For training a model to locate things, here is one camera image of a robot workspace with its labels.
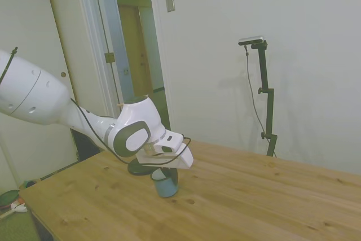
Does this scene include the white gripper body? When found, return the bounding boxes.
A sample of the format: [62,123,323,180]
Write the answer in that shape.
[137,145,195,170]

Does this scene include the blue enamel mug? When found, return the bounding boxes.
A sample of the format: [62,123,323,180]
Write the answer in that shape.
[151,169,179,199]

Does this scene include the brown wooden door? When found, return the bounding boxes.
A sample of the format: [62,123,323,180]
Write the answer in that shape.
[117,4,155,98]

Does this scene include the green floor bowl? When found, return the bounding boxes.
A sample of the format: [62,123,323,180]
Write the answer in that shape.
[19,178,40,191]

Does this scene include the white orange floor object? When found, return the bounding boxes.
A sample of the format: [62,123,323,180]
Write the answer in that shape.
[10,199,29,214]

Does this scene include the green round floor object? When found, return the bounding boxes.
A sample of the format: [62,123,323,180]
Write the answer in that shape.
[0,189,21,211]

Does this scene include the open white door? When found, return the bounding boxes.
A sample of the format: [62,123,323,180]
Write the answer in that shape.
[91,0,133,129]

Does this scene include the white door with round pull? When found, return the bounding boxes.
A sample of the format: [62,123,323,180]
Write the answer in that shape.
[0,0,78,194]

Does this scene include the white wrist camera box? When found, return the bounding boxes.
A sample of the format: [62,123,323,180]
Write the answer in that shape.
[153,142,187,156]

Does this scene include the black camera stand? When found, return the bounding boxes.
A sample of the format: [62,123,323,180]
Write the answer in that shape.
[244,44,279,159]
[250,40,279,158]

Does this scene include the grey exterior camera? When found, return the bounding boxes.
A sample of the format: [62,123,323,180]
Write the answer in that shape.
[238,35,266,47]

